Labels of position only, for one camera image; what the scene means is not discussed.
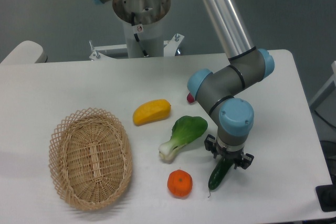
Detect oval wicker basket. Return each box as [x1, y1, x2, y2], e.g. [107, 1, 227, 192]
[49, 108, 132, 211]

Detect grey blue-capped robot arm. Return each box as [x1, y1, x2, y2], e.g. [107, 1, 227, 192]
[93, 0, 275, 169]

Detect yellow mango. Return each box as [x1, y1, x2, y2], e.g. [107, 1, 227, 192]
[133, 99, 171, 126]

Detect dark green cucumber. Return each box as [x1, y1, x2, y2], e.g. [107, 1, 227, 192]
[208, 157, 234, 197]

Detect white furniture frame right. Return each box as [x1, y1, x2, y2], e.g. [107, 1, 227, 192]
[308, 61, 335, 111]

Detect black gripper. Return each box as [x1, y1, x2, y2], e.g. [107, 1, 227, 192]
[204, 134, 254, 169]

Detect black cable on pedestal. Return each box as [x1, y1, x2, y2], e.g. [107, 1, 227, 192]
[130, 11, 150, 58]

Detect orange tangerine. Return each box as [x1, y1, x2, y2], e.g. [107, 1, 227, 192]
[167, 169, 193, 198]

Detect black device at table edge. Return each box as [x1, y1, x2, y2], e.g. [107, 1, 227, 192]
[316, 185, 335, 212]

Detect green bok choy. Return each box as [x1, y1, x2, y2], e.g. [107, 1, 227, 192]
[158, 115, 208, 163]

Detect white chair armrest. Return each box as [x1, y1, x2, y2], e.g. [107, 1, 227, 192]
[1, 40, 48, 66]

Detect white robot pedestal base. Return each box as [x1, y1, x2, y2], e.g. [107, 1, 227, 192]
[89, 0, 184, 60]

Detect purple sweet potato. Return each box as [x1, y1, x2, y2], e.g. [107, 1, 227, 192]
[186, 93, 195, 104]

